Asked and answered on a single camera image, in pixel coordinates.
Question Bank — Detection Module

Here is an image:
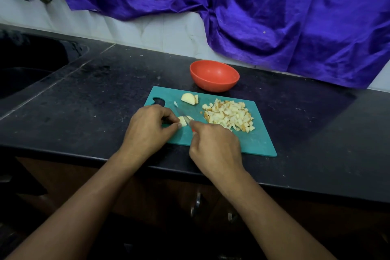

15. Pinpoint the teal plastic cutting board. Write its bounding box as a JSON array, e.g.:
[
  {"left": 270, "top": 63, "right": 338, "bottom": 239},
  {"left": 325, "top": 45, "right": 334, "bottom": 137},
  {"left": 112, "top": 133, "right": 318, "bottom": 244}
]
[{"left": 144, "top": 86, "right": 278, "bottom": 158}]

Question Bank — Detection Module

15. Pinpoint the person's right forearm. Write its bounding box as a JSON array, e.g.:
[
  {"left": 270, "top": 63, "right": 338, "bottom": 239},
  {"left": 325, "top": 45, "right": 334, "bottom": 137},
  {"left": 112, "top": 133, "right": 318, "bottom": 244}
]
[{"left": 224, "top": 170, "right": 337, "bottom": 260}]

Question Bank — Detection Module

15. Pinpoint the person's left forearm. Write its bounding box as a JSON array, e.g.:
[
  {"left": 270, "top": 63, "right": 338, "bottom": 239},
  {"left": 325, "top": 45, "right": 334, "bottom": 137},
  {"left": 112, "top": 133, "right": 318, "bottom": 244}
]
[{"left": 6, "top": 148, "right": 141, "bottom": 260}]

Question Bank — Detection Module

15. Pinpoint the person's right hand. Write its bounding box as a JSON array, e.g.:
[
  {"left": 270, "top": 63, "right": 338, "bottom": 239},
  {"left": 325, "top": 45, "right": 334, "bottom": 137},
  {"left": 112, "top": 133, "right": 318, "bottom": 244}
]
[{"left": 189, "top": 120, "right": 246, "bottom": 187}]

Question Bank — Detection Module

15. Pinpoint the dark kitchen sink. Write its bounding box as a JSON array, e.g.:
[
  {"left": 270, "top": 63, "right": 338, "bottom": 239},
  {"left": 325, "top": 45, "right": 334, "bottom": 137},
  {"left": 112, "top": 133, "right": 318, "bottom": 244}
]
[{"left": 0, "top": 30, "right": 89, "bottom": 100}]

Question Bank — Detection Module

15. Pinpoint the person's left hand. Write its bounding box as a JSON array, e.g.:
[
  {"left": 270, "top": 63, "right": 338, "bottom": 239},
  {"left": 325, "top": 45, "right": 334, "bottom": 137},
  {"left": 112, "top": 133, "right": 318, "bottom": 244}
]
[{"left": 119, "top": 104, "right": 181, "bottom": 163}]

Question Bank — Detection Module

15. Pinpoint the purple cloth curtain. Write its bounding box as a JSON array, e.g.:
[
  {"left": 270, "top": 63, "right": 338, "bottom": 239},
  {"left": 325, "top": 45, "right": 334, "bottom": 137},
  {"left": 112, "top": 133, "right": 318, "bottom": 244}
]
[{"left": 50, "top": 0, "right": 390, "bottom": 89}]

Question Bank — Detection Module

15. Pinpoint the pile of diced apple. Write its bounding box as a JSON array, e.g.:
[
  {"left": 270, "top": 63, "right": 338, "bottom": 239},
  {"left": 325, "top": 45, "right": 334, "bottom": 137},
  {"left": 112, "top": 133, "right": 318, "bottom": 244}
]
[{"left": 201, "top": 99, "right": 256, "bottom": 133}]

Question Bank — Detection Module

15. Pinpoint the orange bowl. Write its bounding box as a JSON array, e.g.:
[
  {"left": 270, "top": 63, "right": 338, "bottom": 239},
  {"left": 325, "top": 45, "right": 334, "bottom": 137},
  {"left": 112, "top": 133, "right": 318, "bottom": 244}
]
[{"left": 189, "top": 60, "right": 241, "bottom": 93}]

